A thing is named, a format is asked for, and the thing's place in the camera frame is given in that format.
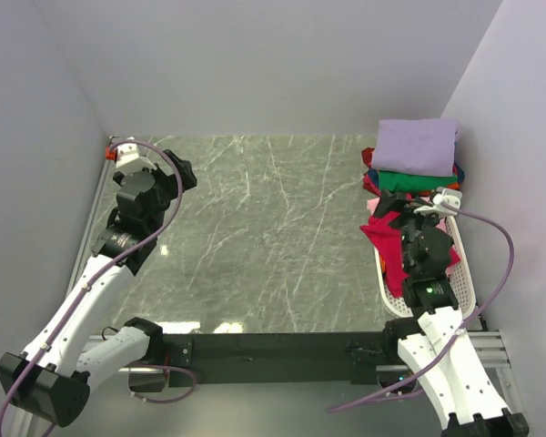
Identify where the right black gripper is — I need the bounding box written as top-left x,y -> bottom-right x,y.
373,188 -> 442,274

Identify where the crimson red t shirt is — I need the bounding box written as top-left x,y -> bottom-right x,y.
359,212 -> 461,298

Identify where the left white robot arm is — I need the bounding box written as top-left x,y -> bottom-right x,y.
0,142 -> 197,427

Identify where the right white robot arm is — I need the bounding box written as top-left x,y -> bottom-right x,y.
375,188 -> 530,436

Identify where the folded green t shirt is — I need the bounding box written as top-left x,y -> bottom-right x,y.
376,168 -> 459,192

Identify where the pink t shirt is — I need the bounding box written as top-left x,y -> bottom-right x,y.
367,198 -> 447,232

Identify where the folded dark red t shirt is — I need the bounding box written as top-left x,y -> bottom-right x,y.
361,147 -> 465,197

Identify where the folded lavender t shirt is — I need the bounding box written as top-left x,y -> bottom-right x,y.
371,118 -> 460,178

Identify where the orange garment in basket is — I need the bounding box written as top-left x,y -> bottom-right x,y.
379,254 -> 387,277

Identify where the white perforated laundry basket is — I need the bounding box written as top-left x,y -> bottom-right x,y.
374,217 -> 477,319

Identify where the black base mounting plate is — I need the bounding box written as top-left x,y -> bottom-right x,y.
108,330 -> 420,391

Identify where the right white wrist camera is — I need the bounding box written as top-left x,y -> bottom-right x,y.
413,188 -> 462,217

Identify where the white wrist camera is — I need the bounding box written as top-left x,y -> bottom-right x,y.
105,142 -> 156,176
413,188 -> 462,217

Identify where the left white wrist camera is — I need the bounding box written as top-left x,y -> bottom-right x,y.
105,142 -> 156,176

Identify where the aluminium extrusion rail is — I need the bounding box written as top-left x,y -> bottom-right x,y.
377,330 -> 513,372

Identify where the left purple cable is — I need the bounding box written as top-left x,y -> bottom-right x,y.
0,138 -> 197,437

